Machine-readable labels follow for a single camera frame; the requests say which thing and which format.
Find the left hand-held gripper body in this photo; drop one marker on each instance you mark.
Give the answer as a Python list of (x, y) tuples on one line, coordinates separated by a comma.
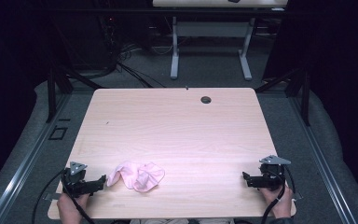
[(76, 183)]

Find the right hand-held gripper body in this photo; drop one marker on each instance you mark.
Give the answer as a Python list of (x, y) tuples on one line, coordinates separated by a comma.
[(270, 179)]

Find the pink cloth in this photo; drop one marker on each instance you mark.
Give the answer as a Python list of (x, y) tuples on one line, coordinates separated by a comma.
[(138, 177)]

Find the person's right hand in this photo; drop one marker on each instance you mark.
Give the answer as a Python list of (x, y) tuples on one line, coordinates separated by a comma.
[(279, 202)]

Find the person's left hand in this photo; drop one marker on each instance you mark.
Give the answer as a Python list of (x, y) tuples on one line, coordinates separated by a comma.
[(70, 208)]

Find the white desk with metal legs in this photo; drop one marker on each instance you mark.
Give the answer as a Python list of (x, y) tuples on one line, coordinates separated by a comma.
[(211, 29)]

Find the aluminium floor rail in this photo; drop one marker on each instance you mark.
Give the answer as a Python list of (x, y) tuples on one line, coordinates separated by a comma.
[(320, 161), (21, 168)]

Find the black metal frame strut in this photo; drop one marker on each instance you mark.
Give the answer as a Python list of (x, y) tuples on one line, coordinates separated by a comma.
[(298, 90), (56, 90)]

